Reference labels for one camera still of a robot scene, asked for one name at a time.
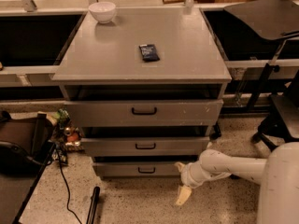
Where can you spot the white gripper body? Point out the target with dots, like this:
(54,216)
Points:
(189,175)

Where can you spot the grey bottom drawer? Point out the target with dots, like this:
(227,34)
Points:
(135,169)

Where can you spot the grey drawer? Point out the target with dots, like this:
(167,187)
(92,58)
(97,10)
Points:
(135,169)
(144,113)
(154,146)

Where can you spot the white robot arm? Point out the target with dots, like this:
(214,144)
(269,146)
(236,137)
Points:
(277,176)

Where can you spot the grey middle drawer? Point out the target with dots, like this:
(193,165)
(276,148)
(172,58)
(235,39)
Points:
(154,146)

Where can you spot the grey drawer cabinet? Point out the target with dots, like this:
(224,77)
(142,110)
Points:
(104,63)

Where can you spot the grey top drawer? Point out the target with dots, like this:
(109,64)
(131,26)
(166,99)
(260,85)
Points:
(144,113)

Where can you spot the black rod on floor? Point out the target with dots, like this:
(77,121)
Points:
(93,205)

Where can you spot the pile of colourful items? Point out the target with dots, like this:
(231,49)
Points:
(66,137)

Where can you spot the dark blue snack packet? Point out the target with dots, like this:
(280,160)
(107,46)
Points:
(149,53)

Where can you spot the black side table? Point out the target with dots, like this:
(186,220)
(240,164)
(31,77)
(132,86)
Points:
(17,187)

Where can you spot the wooden stick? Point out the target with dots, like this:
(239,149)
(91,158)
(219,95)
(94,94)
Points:
(172,1)

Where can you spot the white bowl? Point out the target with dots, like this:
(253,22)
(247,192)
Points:
(103,12)

